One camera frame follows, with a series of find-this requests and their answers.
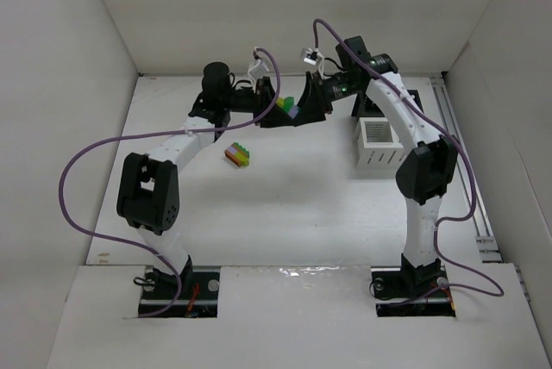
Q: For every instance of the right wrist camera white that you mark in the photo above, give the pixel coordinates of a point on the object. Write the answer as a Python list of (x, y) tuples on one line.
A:
[(312, 56)]

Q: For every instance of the white slotted container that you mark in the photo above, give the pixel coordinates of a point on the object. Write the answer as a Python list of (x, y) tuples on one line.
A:
[(378, 146)]

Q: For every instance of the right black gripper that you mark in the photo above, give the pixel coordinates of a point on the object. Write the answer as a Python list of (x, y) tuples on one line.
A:
[(313, 92)]

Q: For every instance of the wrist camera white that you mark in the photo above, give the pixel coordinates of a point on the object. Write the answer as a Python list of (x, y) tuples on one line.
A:
[(257, 69), (312, 56)]

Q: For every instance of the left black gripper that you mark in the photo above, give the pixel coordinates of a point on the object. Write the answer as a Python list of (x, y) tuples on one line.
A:
[(264, 99)]

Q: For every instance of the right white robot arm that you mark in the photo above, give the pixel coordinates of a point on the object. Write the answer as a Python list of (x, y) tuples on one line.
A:
[(426, 169)]

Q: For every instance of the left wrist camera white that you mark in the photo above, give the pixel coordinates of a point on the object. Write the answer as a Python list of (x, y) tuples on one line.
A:
[(257, 69)]

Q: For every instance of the green lilac lego stack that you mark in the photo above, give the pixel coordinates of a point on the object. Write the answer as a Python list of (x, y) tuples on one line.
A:
[(288, 105)]

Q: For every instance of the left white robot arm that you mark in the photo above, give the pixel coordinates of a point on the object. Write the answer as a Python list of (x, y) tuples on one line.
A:
[(148, 195)]

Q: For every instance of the aluminium rail right side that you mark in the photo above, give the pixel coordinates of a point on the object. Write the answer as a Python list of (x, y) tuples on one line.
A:
[(484, 236)]

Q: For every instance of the orange green lego stack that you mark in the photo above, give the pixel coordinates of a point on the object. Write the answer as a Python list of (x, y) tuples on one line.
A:
[(237, 154)]

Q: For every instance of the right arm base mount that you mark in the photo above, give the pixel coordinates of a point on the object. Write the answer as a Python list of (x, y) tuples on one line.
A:
[(394, 297)]

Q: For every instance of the black slotted container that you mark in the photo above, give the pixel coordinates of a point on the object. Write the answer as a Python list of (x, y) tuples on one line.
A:
[(366, 107)]

